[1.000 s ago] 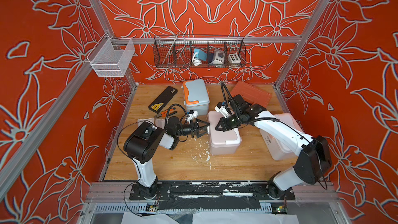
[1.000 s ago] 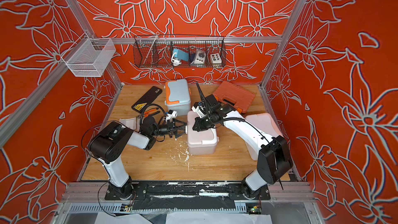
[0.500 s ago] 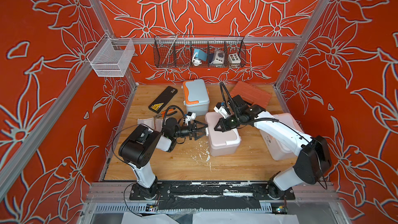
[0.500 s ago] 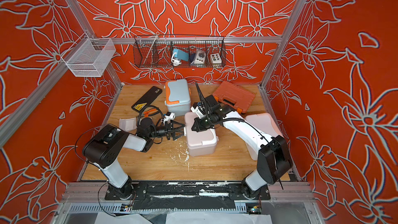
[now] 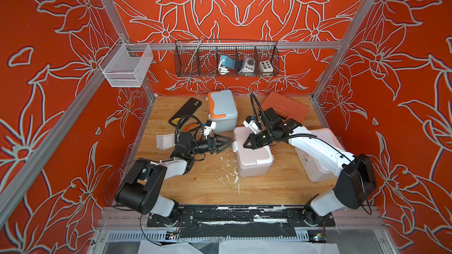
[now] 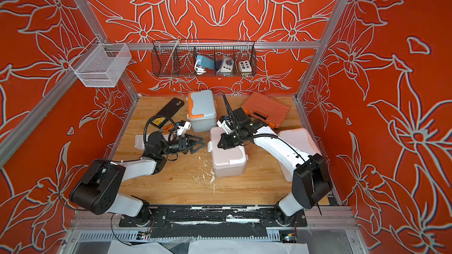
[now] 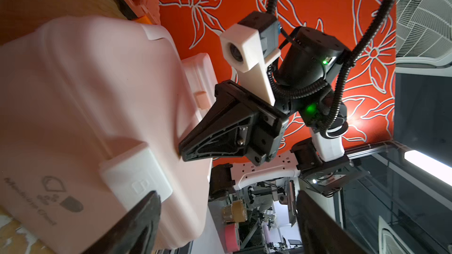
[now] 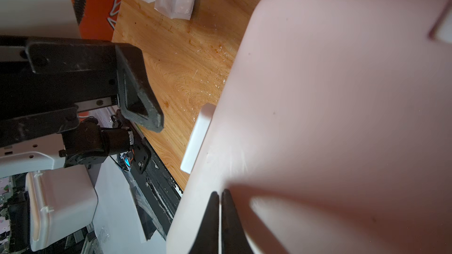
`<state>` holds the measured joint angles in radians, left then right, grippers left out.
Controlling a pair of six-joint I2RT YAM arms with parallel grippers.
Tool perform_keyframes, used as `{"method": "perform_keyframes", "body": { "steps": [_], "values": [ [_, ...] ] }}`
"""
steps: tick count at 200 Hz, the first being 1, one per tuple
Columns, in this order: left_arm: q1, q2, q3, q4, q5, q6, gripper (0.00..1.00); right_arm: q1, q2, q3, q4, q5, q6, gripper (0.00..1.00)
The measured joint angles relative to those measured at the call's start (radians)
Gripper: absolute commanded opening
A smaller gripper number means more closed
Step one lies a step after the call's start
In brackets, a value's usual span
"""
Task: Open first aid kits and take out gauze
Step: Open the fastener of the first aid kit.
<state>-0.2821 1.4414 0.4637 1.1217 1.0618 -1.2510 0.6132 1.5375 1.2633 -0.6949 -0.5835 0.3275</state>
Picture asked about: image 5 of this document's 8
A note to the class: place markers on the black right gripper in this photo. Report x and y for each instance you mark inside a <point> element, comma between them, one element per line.
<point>253,143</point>

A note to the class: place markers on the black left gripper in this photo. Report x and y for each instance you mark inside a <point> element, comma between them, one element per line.
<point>211,145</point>

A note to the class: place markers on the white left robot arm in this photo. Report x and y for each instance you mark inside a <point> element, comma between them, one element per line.
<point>140,189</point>

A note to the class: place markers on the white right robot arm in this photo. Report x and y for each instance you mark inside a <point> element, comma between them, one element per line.
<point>355,173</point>

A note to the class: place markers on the orange black pliers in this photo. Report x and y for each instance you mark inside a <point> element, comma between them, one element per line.
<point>193,127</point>

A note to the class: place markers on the orange plastic tool case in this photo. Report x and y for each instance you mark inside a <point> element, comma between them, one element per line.
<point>286,107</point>

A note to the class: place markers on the black tool case yellow label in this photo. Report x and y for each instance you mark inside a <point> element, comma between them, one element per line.
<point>189,108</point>

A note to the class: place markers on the white round-dial device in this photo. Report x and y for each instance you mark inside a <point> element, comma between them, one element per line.
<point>246,66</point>

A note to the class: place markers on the beige button box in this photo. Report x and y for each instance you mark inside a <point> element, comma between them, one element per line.
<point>266,68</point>

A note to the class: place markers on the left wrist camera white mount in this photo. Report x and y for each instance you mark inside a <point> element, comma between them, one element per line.
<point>209,127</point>

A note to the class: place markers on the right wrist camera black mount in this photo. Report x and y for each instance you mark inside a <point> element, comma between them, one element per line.
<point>268,121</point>

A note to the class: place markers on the grey first aid box orange handle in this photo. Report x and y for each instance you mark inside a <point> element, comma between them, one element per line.
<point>222,110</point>

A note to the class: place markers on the blue device with white cable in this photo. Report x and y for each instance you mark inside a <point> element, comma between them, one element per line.
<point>225,65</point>

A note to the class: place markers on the black wire wall basket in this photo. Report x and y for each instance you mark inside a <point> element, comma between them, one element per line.
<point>210,58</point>

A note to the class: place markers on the white wire mesh basket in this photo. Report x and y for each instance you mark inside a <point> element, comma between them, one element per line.
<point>127,67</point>

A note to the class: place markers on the aluminium left side rail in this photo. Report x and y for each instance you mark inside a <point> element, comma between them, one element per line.
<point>22,181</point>

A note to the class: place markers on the aluminium frame post right rear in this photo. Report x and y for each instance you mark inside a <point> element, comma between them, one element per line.
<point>353,28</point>

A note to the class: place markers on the aluminium frame post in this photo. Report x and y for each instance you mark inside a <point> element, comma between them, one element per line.
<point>123,38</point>
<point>353,28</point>

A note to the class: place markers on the aluminium frame post left rear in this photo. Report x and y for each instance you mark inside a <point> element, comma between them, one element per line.
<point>123,38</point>

